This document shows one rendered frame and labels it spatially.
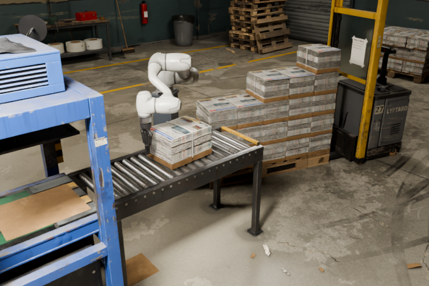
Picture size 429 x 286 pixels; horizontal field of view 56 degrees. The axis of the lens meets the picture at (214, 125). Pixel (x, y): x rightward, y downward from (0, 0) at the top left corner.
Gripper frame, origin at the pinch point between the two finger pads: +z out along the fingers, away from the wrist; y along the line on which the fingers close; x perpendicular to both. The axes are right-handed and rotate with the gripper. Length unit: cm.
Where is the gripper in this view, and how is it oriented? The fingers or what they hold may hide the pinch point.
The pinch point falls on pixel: (147, 149)
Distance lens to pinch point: 284.2
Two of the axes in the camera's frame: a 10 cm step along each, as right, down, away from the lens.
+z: 0.0, 9.3, 3.8
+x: -7.7, 2.4, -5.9
